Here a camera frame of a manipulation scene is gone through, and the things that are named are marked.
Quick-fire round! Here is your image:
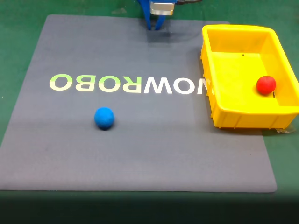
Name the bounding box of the grey mat with NOWROBO print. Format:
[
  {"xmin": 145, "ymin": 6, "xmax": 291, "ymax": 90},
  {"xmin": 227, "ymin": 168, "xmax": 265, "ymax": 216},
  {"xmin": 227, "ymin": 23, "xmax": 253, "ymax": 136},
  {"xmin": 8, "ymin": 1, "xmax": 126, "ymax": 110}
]
[{"xmin": 0, "ymin": 14, "xmax": 278, "ymax": 193}]

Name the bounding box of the silver camera box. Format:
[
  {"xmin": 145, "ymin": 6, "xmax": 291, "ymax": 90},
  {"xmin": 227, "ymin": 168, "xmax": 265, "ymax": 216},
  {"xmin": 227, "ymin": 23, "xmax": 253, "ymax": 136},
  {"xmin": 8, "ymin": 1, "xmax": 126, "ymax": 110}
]
[{"xmin": 149, "ymin": 2, "xmax": 175, "ymax": 16}]

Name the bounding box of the red ball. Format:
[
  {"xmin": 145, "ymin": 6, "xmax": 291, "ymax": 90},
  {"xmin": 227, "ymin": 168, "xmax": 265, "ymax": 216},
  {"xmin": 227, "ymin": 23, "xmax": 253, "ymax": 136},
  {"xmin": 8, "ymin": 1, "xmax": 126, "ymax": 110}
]
[{"xmin": 256, "ymin": 75, "xmax": 277, "ymax": 95}]

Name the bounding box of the yellow plastic bin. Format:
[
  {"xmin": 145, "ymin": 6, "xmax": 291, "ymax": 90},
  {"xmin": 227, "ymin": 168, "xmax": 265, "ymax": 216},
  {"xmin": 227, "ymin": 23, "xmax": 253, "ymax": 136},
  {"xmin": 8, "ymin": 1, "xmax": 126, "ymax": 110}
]
[{"xmin": 200, "ymin": 24, "xmax": 299, "ymax": 129}]

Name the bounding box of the blue ball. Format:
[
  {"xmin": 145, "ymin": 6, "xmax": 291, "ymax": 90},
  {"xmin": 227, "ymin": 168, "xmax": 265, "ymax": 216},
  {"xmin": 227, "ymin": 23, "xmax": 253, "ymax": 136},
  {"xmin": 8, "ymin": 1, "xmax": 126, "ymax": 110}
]
[{"xmin": 94, "ymin": 107, "xmax": 115, "ymax": 131}]

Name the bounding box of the clear plastic wrap scrap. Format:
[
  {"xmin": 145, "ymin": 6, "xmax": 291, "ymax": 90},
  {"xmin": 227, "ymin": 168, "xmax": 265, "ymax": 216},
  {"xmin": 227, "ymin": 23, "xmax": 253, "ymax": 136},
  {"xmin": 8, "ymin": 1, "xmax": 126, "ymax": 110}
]
[{"xmin": 275, "ymin": 124, "xmax": 298, "ymax": 134}]

